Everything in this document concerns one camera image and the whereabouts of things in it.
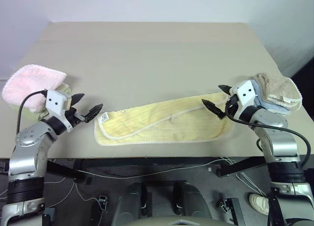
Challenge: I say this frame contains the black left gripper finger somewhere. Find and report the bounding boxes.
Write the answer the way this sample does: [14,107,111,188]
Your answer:
[71,93,86,105]
[82,103,104,123]

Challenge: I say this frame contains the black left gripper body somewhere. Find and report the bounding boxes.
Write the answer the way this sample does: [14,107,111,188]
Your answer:
[64,106,87,126]

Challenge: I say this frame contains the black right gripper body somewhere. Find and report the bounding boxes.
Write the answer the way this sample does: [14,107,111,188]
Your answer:
[224,93,243,117]

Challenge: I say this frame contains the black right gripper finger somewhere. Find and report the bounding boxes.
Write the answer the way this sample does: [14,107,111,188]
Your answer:
[201,99,226,121]
[218,84,232,95]

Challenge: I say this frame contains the yellow towel with white trim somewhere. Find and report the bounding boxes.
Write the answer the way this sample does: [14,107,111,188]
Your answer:
[94,92,235,148]

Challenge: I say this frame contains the light green folded towel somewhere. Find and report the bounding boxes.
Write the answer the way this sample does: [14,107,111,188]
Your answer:
[6,82,73,122]

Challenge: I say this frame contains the light blue folded towel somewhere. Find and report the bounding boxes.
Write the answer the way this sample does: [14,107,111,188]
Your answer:
[252,80,292,117]

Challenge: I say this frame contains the beige folded towel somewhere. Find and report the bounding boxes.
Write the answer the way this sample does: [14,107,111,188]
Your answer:
[253,73,303,113]

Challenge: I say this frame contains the pink folded towel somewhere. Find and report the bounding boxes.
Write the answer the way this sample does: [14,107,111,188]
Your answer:
[1,65,68,112]

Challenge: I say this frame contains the black table leg brace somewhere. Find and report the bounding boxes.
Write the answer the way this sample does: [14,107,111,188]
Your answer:
[216,156,267,178]
[46,159,87,183]

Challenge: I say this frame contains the black floor clamp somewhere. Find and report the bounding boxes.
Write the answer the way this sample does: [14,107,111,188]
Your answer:
[97,194,109,213]
[217,197,247,225]

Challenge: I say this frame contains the dark rounded robot leg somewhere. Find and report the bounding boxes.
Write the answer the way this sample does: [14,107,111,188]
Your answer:
[114,182,149,220]
[172,181,212,219]

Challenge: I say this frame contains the white sneaker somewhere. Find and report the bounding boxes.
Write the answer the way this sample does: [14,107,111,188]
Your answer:
[248,193,271,216]

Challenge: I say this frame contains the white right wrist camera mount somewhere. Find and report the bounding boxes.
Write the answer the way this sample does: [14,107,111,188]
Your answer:
[230,79,259,108]

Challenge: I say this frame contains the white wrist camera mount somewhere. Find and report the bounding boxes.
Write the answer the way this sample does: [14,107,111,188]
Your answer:
[230,79,259,108]
[45,89,74,133]

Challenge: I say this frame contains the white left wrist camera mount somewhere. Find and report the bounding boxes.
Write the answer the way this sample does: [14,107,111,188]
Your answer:
[45,89,74,133]

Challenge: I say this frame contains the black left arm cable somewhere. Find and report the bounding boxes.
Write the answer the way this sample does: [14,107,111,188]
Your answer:
[17,89,49,134]

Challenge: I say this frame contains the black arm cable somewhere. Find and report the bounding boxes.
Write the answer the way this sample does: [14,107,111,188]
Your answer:
[17,89,49,134]
[225,103,312,168]

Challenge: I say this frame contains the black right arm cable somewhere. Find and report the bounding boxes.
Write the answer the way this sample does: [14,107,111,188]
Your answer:
[225,103,312,168]

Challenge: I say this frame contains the white floor cable bundle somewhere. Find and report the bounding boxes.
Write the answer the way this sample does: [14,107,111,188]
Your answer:
[220,156,268,198]

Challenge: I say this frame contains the thin white floor cable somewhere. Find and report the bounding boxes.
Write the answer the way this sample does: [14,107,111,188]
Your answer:
[46,158,230,180]

